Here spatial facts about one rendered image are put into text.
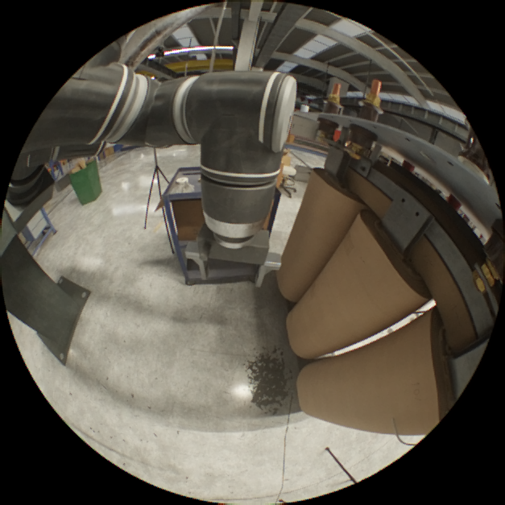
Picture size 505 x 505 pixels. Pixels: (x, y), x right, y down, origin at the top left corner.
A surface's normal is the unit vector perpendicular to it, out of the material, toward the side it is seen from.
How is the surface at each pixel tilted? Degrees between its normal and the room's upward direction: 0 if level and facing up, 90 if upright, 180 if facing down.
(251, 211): 90
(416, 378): 90
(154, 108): 82
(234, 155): 90
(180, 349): 0
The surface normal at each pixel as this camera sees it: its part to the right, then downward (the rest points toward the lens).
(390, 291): -0.85, 0.30
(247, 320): 0.13, -0.67
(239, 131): -0.05, 0.73
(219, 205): -0.39, 0.64
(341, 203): -0.67, 0.48
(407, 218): -0.99, -0.02
